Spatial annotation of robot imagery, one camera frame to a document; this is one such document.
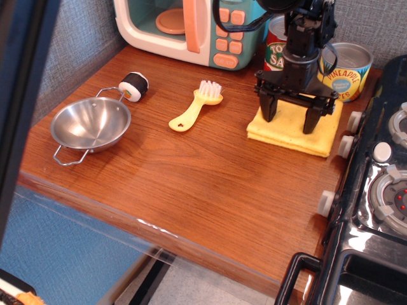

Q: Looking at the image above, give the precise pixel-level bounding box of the black toy stove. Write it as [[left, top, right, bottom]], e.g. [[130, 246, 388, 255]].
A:
[[275, 55, 406, 304]]

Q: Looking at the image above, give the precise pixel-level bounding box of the teal toy microwave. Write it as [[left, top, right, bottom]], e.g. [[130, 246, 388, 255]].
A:
[[113, 1, 267, 71]]

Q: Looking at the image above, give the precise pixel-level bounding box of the toy sushi roll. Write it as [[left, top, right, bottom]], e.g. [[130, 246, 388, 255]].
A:
[[118, 72, 149, 102]]

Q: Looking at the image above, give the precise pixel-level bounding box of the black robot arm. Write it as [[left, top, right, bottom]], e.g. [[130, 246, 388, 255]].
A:
[[255, 1, 338, 134]]

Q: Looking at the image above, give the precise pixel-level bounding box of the yellow towel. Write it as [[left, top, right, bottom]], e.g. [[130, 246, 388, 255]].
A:
[[246, 101, 343, 158]]

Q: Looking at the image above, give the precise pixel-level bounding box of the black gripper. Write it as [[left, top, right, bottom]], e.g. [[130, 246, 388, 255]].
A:
[[255, 48, 338, 134]]

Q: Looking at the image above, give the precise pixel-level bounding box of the pineapple slices can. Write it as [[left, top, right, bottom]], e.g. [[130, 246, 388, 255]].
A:
[[318, 42, 373, 102]]

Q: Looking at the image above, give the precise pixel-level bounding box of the orange cloth item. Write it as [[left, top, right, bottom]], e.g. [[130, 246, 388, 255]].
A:
[[16, 292, 45, 305]]

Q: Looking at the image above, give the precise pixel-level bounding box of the yellow dish brush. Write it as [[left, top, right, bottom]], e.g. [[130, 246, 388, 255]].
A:
[[169, 80, 223, 132]]

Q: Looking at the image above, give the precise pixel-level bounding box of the small steel bowl with handles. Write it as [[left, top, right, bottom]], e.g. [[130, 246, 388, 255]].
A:
[[50, 87, 132, 166]]

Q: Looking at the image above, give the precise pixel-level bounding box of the tomato sauce can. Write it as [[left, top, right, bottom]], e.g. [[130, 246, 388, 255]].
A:
[[264, 15, 287, 71]]

